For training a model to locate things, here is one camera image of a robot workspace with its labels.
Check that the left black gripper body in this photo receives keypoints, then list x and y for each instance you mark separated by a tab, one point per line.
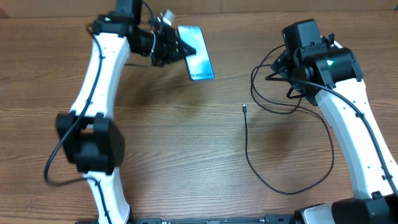
163	47

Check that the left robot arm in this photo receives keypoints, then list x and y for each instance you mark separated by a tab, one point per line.
88	134

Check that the blue Galaxy smartphone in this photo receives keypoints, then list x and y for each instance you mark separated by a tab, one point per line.
198	65

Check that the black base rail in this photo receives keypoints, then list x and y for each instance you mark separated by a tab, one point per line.
268	219

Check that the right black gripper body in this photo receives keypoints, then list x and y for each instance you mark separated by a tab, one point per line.
279	63

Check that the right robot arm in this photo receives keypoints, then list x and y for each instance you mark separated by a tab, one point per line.
328	75

